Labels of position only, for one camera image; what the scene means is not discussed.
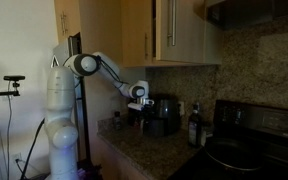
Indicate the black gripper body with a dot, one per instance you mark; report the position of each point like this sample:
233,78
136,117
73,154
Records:
147,109

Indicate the black air fryer basket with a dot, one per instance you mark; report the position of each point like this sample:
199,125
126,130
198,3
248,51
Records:
154,128

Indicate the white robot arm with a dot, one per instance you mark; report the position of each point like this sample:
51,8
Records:
60,100

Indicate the open wooden cabinet door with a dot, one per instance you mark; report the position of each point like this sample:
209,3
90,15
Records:
187,30

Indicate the dark red box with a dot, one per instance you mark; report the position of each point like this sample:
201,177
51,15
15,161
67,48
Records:
133,119

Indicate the small dark spice bottle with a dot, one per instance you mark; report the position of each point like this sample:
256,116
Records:
117,121

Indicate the white backsplash outlet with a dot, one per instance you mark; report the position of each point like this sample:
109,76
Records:
181,108

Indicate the dark glass oil bottle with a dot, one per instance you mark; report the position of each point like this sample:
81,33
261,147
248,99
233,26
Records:
194,128

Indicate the stainless steel fridge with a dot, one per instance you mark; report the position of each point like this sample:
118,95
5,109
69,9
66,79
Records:
84,116

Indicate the closed wooden cabinet door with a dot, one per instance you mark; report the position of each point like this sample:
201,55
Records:
135,33

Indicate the wooden upper cabinet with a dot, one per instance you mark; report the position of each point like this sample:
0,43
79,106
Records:
134,33

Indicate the black frying pan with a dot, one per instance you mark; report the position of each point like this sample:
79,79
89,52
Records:
232,155

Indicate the black kitchen stove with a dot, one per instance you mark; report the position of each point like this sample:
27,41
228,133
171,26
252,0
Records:
267,133

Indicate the wooden cabinet above fridge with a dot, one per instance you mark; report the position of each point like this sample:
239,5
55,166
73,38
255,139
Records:
67,16

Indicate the black range hood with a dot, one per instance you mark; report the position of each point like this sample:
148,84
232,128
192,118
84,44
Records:
250,13

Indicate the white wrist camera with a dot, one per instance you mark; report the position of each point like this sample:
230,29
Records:
135,106

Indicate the white wall outlet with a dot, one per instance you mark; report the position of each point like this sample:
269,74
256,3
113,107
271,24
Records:
16,157

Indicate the black camera on stand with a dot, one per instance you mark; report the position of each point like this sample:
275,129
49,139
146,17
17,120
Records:
14,78

